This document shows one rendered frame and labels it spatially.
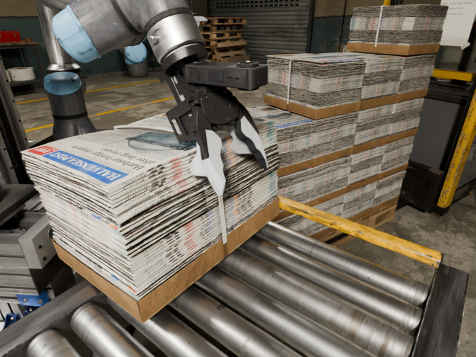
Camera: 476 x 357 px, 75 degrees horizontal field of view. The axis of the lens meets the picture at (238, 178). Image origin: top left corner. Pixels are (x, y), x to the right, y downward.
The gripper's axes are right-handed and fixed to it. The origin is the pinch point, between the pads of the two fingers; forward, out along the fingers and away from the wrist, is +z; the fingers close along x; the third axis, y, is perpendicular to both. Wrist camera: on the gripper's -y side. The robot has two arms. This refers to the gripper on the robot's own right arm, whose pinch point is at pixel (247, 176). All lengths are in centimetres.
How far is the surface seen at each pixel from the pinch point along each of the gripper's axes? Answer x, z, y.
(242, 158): -7.6, -2.3, 6.4
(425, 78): -170, 5, 7
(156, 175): 10.6, -5.7, 5.5
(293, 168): -81, 16, 49
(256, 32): -739, -256, 448
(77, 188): 17.7, -8.3, 13.5
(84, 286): 18.5, 7.0, 29.3
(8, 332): 30.2, 6.8, 29.4
